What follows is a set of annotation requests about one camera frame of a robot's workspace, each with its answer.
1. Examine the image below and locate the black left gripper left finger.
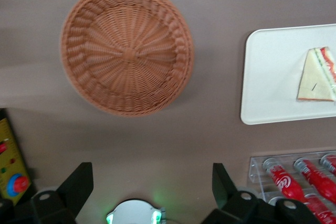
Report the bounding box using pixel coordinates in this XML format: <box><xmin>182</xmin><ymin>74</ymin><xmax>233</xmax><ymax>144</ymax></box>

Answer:
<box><xmin>30</xmin><ymin>162</ymin><xmax>95</xmax><ymax>224</ymax></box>

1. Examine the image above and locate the clear acrylic bottle rack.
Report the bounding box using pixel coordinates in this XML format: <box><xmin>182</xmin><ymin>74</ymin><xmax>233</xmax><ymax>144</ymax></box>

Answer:
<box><xmin>248</xmin><ymin>150</ymin><xmax>336</xmax><ymax>224</ymax></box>

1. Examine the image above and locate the red Coca-Cola bottle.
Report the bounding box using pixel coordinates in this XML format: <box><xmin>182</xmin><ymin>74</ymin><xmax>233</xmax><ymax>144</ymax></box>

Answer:
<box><xmin>293</xmin><ymin>157</ymin><xmax>336</xmax><ymax>205</ymax></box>
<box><xmin>304</xmin><ymin>194</ymin><xmax>336</xmax><ymax>224</ymax></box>
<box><xmin>320</xmin><ymin>153</ymin><xmax>336</xmax><ymax>176</ymax></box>
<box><xmin>262</xmin><ymin>157</ymin><xmax>307</xmax><ymax>204</ymax></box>

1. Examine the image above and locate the cream plastic tray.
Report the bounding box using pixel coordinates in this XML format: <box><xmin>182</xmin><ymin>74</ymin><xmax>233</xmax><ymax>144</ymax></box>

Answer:
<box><xmin>240</xmin><ymin>24</ymin><xmax>336</xmax><ymax>126</ymax></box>

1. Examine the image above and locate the triangle sandwich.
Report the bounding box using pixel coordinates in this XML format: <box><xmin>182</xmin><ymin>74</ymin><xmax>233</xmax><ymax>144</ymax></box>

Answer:
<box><xmin>296</xmin><ymin>46</ymin><xmax>336</xmax><ymax>102</ymax></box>

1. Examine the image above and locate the food warmer with yellow panel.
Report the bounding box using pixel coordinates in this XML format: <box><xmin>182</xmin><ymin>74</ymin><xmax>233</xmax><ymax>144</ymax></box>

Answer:
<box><xmin>0</xmin><ymin>108</ymin><xmax>34</xmax><ymax>206</ymax></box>

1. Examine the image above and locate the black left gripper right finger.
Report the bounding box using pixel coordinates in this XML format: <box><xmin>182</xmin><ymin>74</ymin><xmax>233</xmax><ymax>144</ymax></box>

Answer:
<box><xmin>202</xmin><ymin>163</ymin><xmax>263</xmax><ymax>224</ymax></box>

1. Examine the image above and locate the brown wicker basket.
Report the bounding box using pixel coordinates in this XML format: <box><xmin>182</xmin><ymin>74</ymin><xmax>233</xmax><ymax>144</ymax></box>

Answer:
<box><xmin>60</xmin><ymin>0</ymin><xmax>195</xmax><ymax>118</ymax></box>

